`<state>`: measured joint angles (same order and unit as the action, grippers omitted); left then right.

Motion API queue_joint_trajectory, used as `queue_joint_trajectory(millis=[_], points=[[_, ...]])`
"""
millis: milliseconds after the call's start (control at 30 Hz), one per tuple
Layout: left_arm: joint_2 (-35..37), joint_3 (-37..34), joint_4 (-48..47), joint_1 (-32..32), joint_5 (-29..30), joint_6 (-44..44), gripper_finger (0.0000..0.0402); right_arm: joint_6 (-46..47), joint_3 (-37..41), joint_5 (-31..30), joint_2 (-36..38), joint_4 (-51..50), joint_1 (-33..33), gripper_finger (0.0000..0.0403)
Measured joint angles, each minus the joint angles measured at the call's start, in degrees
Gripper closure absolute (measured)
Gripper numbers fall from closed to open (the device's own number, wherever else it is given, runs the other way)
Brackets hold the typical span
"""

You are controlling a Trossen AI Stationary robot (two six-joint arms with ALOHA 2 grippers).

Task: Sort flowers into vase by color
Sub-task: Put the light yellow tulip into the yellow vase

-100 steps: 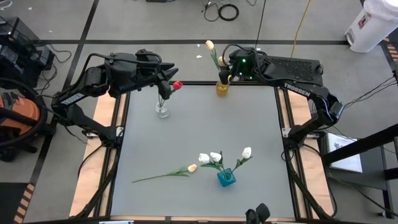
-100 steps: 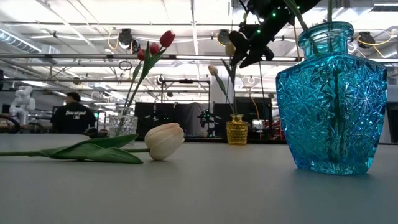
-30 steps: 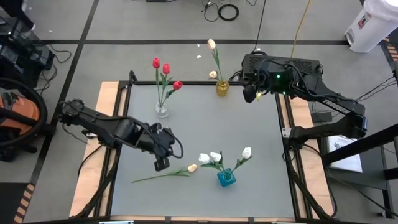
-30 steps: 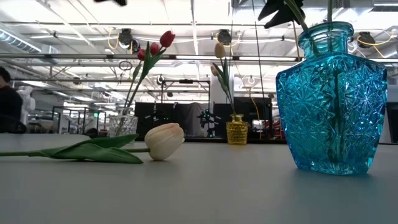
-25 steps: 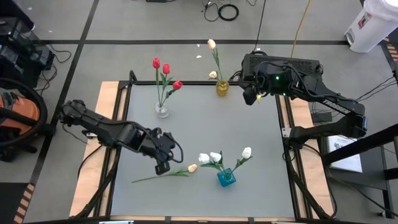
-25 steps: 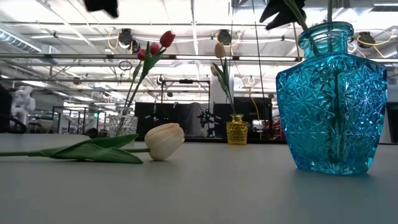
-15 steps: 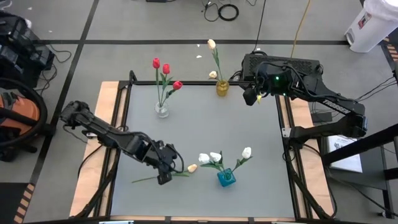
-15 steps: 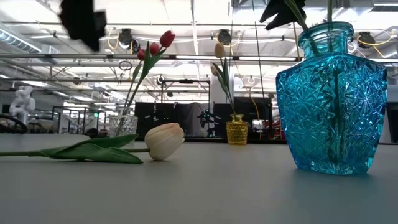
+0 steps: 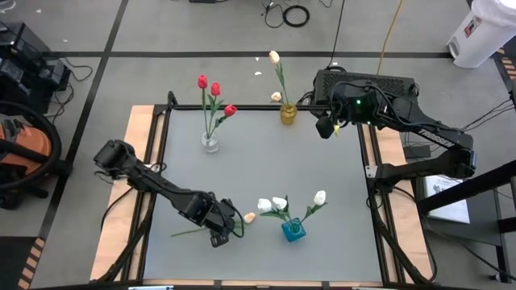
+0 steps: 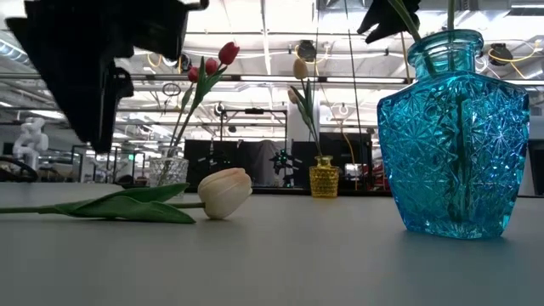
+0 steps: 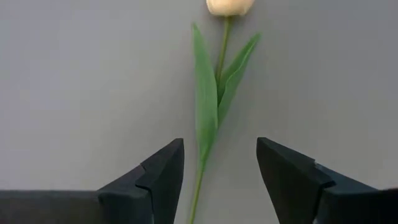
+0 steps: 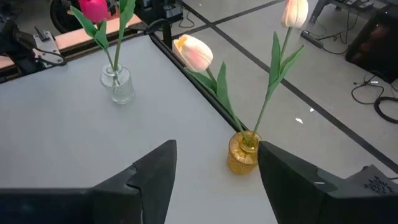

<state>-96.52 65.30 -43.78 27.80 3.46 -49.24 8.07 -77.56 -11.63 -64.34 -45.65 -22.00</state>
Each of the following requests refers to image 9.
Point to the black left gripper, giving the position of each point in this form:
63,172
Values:
217,215

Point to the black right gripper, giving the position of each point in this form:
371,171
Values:
325,125

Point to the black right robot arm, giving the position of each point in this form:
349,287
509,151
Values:
423,133

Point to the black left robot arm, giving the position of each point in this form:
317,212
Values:
153,183

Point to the yellow textured glass vase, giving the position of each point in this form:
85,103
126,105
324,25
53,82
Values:
288,114

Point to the blue cut glass vase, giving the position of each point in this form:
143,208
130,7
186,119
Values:
293,233

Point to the clear textured glass vase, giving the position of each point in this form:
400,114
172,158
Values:
210,143

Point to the small yellow tag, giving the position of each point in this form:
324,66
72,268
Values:
336,129

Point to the black computer box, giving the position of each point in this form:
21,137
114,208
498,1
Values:
387,82

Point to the wooden base board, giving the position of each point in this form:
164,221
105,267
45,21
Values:
117,225

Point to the white paper booklet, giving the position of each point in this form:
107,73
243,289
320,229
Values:
447,201

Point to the black metal side stand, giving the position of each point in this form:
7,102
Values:
463,197

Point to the white trash bin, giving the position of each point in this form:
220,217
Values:
483,36

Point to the orange black vacuum cleaner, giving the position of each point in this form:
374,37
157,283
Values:
58,146

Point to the black equipment stack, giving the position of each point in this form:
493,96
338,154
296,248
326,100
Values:
24,68

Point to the black table frame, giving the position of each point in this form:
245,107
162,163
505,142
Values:
242,107

